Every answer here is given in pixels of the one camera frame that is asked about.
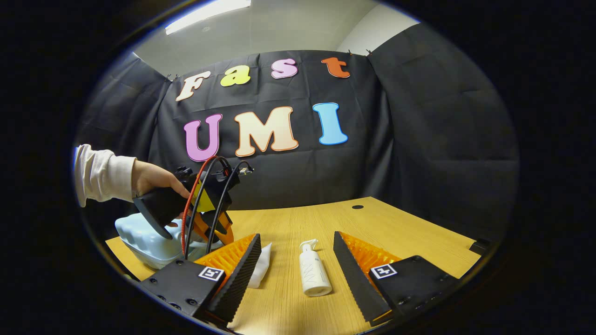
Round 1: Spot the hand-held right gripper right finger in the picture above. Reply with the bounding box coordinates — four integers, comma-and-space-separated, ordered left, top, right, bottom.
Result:
333, 231, 466, 326

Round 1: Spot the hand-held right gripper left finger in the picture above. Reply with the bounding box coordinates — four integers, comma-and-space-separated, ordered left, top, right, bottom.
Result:
140, 233, 262, 328

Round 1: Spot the white skin care tube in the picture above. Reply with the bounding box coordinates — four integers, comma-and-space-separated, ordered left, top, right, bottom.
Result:
247, 242, 272, 289

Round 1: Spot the white pump bottle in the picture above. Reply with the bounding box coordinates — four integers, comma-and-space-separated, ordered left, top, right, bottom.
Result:
299, 239, 333, 297

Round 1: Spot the light blue suitcase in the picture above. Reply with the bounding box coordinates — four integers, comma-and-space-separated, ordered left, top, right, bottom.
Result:
115, 213, 219, 270

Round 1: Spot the black backdrop cloth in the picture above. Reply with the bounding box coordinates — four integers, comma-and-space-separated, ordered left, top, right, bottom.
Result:
74, 22, 521, 242

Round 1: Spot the ceiling light panel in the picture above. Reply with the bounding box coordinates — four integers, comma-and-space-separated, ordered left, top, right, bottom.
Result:
165, 0, 252, 35

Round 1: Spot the red cable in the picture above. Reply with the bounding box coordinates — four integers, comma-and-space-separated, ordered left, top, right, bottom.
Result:
181, 158, 208, 256

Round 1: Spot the black cable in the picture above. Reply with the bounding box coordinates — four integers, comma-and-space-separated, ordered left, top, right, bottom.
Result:
184, 156, 232, 260
206, 161, 254, 255

